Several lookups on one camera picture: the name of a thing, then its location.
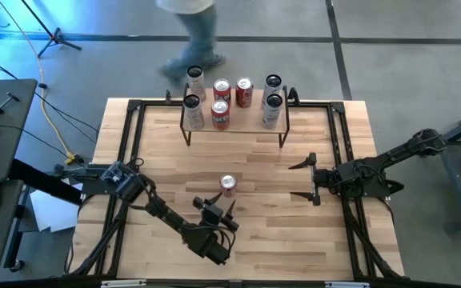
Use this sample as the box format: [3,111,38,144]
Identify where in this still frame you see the black diagonal support bar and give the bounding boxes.
[9,158,84,206]

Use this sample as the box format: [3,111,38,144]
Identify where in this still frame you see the silver Celsius slim can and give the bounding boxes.
[261,93,285,130]
[263,73,284,99]
[182,94,206,131]
[186,64,207,103]

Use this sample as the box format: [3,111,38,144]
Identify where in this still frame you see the yellow extension cable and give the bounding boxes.
[0,0,80,166]

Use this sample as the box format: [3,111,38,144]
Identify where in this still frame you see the silver metal bracket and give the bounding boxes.
[324,281,371,288]
[100,279,147,288]

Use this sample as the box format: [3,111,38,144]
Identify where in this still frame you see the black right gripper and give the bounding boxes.
[288,151,339,207]

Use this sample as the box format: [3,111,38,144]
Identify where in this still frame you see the white paper sheets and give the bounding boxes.
[29,182,84,234]

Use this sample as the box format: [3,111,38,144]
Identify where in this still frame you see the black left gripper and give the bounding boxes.
[202,191,240,234]

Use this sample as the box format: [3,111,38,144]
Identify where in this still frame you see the red Fanta soda can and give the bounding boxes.
[213,78,232,104]
[210,99,231,131]
[235,76,255,109]
[219,173,239,198]

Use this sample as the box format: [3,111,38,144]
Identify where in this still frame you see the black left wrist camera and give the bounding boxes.
[192,195,212,212]

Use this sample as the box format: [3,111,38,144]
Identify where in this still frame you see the black tripod stand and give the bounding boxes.
[19,0,82,60]

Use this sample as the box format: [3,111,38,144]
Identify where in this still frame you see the dark grey side desk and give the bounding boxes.
[0,78,38,283]

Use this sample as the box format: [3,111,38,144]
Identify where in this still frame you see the person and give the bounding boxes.
[155,0,227,82]

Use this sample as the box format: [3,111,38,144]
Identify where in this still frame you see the black aluminium table frame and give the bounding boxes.
[68,98,406,283]

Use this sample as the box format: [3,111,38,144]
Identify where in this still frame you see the wooden shelf with black legs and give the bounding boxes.
[179,82,291,148]

